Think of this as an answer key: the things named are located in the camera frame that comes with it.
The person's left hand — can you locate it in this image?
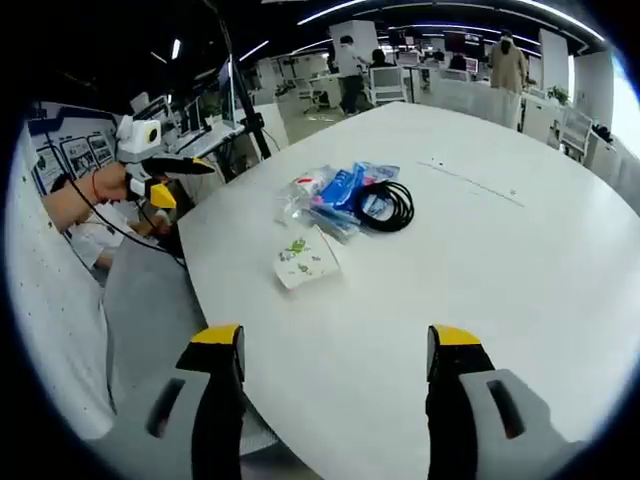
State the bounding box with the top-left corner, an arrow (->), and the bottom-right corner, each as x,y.
93,163 -> 134,204

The clear bag with blue pouch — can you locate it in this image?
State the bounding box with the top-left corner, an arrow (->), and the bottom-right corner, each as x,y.
352,160 -> 401,224

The wall poster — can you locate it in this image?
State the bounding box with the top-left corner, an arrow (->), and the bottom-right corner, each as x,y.
27,113 -> 117,192

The computer monitor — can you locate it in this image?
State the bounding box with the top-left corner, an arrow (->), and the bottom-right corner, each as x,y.
218,59 -> 239,129

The white mesh office chair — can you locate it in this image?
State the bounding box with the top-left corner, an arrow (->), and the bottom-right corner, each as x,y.
369,66 -> 407,106

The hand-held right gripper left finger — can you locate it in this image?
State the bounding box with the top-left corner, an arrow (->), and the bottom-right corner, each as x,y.
112,323 -> 247,480

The white table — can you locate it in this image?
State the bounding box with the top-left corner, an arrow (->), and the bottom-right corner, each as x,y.
177,102 -> 640,480

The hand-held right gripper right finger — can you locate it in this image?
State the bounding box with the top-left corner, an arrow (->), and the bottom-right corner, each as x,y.
424,323 -> 596,480

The clear plastic bag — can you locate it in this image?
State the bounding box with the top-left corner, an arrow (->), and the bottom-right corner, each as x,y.
308,205 -> 362,246

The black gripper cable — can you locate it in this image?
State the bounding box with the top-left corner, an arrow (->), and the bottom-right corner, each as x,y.
69,177 -> 187,267

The clear plastic bottle white cap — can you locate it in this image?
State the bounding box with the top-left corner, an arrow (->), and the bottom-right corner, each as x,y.
273,167 -> 332,226

